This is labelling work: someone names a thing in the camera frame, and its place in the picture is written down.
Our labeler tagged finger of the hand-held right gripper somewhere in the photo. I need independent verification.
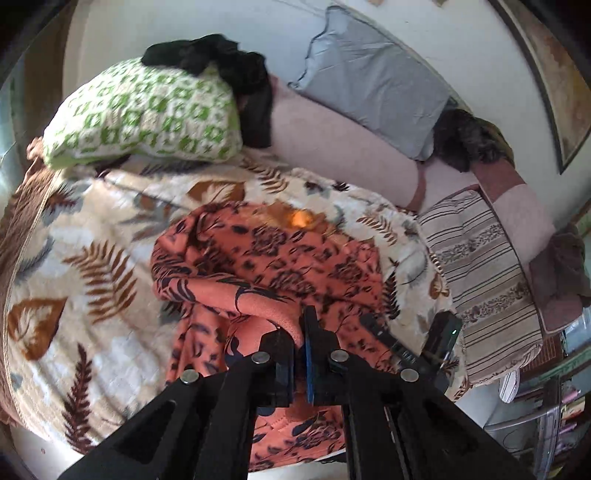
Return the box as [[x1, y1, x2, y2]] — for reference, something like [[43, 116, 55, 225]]
[[359, 315, 420, 366]]

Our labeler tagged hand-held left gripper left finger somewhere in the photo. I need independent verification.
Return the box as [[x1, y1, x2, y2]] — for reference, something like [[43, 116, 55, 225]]
[[60, 331, 295, 480]]

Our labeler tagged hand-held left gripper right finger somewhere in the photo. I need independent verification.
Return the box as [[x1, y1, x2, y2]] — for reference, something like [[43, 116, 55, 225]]
[[301, 306, 532, 480]]

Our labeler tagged orange floral garment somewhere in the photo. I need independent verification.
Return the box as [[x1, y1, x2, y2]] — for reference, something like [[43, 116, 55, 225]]
[[150, 202, 399, 472]]

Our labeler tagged striped cushion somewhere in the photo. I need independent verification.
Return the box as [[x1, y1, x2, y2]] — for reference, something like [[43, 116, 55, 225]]
[[418, 188, 544, 387]]

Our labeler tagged white slipper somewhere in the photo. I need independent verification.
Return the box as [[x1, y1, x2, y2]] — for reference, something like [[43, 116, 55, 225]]
[[499, 369, 522, 404]]

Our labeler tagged metal rack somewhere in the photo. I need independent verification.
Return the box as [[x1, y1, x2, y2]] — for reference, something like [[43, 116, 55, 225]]
[[482, 318, 591, 480]]

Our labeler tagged brown towel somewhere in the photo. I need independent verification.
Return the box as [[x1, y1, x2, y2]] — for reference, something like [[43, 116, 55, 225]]
[[529, 225, 591, 334]]

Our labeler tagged pink bolster cushion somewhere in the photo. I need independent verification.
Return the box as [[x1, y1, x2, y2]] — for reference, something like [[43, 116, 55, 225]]
[[270, 75, 429, 209], [418, 161, 557, 261]]

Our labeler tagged dark furry cloth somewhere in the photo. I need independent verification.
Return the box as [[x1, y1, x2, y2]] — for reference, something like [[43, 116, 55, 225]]
[[433, 108, 516, 173]]

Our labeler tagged leaf print blanket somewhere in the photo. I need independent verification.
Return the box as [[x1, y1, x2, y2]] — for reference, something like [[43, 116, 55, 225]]
[[0, 156, 472, 462]]

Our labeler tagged grey pillow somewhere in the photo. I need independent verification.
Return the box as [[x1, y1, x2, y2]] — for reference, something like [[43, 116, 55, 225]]
[[287, 6, 451, 162]]

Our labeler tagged green patterned pillow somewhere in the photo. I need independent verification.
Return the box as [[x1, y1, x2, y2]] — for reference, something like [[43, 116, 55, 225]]
[[41, 58, 244, 169]]

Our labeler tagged black cloth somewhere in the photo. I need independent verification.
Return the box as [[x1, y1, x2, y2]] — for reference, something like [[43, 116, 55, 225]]
[[141, 34, 276, 149]]

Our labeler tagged framed wall picture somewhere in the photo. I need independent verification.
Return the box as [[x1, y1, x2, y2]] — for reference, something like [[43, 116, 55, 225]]
[[488, 0, 591, 175]]

